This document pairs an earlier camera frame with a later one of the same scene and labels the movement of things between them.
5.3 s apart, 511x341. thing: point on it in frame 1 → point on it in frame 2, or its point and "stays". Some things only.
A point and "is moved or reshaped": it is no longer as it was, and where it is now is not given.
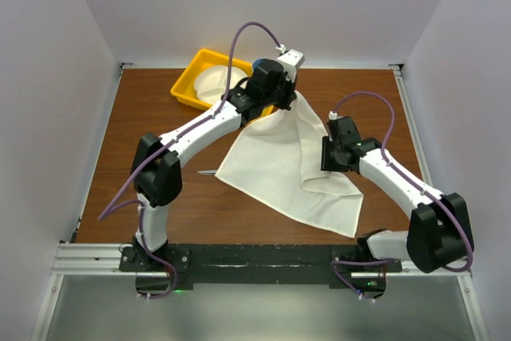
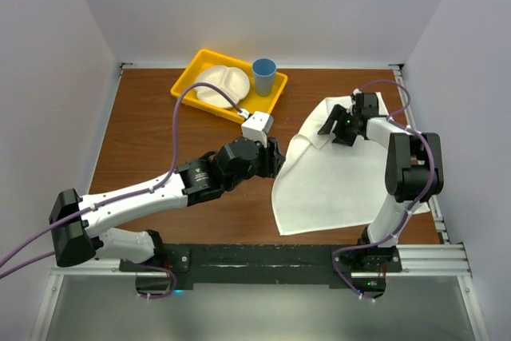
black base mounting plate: x=168 y=271 stays
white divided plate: x=211 y=84 stays
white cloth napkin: x=279 y=156 is moved or reshaped
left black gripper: x=290 y=96 → x=272 y=159
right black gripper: x=326 y=164 → x=342 y=138
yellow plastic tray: x=184 y=86 stays
